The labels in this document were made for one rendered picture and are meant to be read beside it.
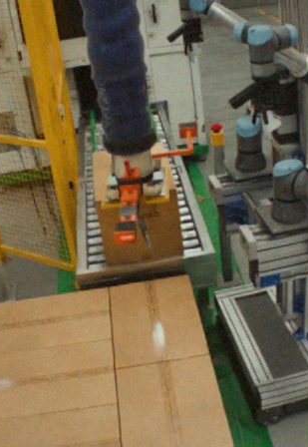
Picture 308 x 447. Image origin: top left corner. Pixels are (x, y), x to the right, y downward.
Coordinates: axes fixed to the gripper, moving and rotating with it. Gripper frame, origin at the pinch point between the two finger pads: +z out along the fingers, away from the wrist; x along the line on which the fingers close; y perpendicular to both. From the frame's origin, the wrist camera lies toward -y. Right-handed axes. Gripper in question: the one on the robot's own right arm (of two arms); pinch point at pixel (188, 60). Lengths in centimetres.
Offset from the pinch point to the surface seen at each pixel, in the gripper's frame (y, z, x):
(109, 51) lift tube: -40, -20, -41
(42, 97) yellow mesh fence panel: -73, 22, 55
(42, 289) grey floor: -99, 152, 62
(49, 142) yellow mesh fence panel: -74, 50, 56
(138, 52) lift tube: -28, -17, -38
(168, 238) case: -23, 84, -16
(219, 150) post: 18, 62, 28
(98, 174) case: -51, 57, 16
